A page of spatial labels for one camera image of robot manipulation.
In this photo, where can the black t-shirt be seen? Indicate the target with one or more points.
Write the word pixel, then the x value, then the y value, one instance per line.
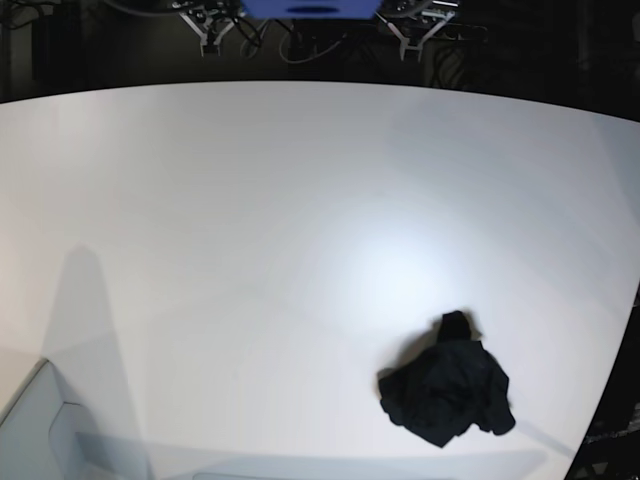
pixel 451 385

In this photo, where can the blue box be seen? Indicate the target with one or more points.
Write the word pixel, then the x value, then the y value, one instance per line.
pixel 311 9

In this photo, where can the white bin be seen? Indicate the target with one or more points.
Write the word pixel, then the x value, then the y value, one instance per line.
pixel 46 436

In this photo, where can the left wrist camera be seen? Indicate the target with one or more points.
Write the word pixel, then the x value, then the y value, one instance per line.
pixel 410 52

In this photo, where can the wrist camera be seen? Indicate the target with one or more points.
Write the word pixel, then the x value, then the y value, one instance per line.
pixel 410 52
pixel 210 49

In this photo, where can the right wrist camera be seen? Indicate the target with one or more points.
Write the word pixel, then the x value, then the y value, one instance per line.
pixel 210 49

